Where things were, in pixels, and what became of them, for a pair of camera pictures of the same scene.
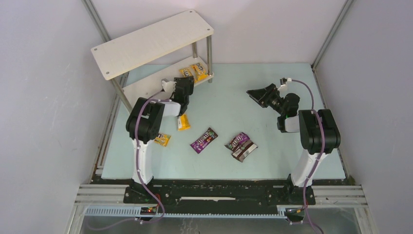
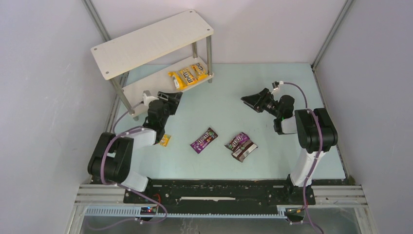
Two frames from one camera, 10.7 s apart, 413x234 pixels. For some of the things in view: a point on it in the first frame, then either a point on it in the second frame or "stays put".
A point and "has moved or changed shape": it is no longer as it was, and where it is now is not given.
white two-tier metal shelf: x=131 y=50 stays put
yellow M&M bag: x=162 y=139 stays put
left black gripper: x=184 y=105 to x=166 y=101
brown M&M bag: x=245 y=150 stays put
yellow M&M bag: x=186 y=72 stays put
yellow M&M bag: x=199 y=72 stays put
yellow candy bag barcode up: x=183 y=123 has moved or changed shape
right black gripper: x=267 y=96 to x=260 y=102
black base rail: x=218 y=196 stays put
